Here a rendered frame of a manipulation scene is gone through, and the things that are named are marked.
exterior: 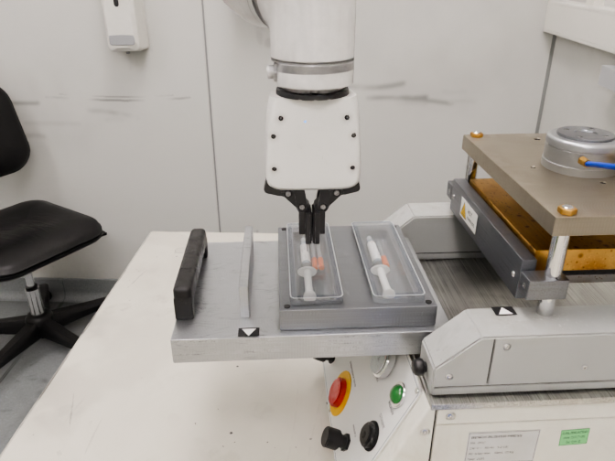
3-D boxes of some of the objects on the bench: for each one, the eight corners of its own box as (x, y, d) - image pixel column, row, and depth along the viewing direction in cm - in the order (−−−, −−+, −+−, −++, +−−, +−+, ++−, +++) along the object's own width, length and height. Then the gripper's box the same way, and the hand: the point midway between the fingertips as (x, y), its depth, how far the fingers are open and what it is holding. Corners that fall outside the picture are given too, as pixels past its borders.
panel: (321, 346, 90) (374, 252, 83) (341, 509, 63) (424, 392, 56) (310, 342, 89) (362, 248, 82) (326, 505, 62) (406, 387, 56)
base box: (631, 329, 95) (659, 241, 87) (829, 531, 61) (902, 414, 53) (320, 340, 92) (321, 249, 84) (348, 558, 58) (354, 439, 51)
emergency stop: (337, 394, 78) (349, 373, 76) (339, 415, 74) (353, 394, 73) (326, 391, 77) (339, 370, 76) (329, 412, 74) (342, 391, 72)
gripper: (378, 71, 60) (370, 224, 68) (241, 73, 59) (248, 227, 67) (392, 85, 53) (381, 252, 61) (237, 87, 53) (245, 256, 61)
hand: (311, 223), depth 63 cm, fingers closed
